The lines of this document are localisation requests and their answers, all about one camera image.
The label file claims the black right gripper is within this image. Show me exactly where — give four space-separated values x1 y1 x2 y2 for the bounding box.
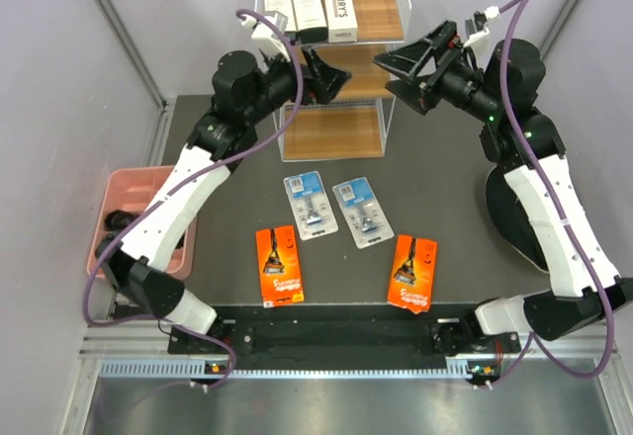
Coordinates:
372 22 501 124

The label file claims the white Harry's logo box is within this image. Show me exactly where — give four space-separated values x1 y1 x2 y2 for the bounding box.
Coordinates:
323 0 358 44

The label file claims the blue Gillette blister pack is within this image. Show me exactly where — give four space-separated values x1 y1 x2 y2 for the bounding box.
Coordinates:
283 171 338 241
332 177 395 249

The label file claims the orange gillette fusion box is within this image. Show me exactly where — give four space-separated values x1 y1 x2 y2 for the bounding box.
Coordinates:
255 224 305 308
387 234 437 314

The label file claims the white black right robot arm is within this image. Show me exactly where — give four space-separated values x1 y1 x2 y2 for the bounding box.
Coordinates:
373 21 632 353

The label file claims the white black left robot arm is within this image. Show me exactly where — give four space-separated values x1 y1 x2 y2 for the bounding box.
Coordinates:
95 47 352 353

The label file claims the black and beige bucket hat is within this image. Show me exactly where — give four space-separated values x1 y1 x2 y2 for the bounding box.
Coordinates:
485 167 549 273

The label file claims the pink compartment tray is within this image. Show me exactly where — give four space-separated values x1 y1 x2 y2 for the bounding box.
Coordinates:
86 165 197 281

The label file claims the white wire wooden shelf unit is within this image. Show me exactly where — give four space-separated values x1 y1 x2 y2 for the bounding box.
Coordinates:
255 0 411 161

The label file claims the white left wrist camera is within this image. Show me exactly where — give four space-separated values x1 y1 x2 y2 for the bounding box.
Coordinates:
237 11 290 61

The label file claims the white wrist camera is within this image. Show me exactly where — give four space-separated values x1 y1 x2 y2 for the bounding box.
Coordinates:
464 5 500 48
237 11 290 61

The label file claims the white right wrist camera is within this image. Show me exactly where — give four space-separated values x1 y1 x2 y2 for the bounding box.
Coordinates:
464 5 500 48

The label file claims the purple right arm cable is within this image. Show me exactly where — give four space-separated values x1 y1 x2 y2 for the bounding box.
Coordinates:
474 0 617 390

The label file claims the black hair ties pile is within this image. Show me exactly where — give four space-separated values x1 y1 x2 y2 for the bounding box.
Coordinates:
105 210 139 232

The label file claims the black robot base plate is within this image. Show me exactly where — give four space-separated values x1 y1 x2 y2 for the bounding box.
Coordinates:
207 304 518 356

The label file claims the grey slotted cable duct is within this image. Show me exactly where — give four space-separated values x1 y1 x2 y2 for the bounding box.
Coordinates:
98 358 476 382

